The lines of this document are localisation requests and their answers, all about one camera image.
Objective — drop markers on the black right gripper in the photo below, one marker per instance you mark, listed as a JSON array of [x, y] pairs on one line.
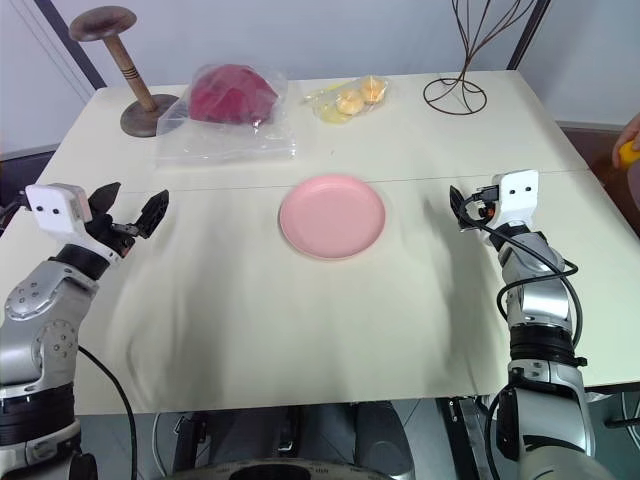
[[484, 210]]

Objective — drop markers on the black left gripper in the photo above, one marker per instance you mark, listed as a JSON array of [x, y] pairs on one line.
[[112, 235]]

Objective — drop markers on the yellow object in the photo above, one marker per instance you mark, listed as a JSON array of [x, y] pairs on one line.
[[630, 155]]

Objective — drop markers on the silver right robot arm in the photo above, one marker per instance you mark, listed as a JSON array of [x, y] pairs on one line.
[[540, 310]]

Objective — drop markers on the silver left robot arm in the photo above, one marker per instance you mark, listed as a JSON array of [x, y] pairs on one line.
[[40, 310]]

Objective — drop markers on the pink round plate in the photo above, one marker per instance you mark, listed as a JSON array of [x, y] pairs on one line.
[[332, 217]]

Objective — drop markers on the person's bare hand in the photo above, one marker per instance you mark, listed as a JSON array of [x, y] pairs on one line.
[[631, 130]]

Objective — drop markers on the large clear plastic bag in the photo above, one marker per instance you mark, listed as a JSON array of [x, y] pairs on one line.
[[225, 145]]

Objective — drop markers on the brown wooden hat stand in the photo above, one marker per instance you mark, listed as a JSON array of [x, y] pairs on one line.
[[131, 70]]

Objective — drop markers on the round pale yellow bun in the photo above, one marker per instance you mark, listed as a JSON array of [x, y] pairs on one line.
[[373, 90], [350, 103]]

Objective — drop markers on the dark red fabric hat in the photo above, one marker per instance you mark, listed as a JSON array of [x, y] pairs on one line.
[[230, 95]]

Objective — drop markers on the small clear plastic bag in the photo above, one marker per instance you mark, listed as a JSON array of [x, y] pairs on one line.
[[350, 100]]

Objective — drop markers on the cream table cloth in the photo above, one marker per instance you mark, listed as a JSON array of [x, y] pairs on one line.
[[300, 320]]

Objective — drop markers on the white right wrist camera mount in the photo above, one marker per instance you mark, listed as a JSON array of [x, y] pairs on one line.
[[517, 197]]

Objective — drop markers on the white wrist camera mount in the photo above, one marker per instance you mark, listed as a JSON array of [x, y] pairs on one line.
[[517, 197], [52, 207]]

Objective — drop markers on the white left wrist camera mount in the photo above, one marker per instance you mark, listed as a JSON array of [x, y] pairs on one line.
[[52, 207]]

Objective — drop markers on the dark slanted frame bar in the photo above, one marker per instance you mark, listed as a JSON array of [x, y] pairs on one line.
[[70, 45]]

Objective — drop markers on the black metal frame post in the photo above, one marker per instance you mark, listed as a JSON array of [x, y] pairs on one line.
[[530, 30]]

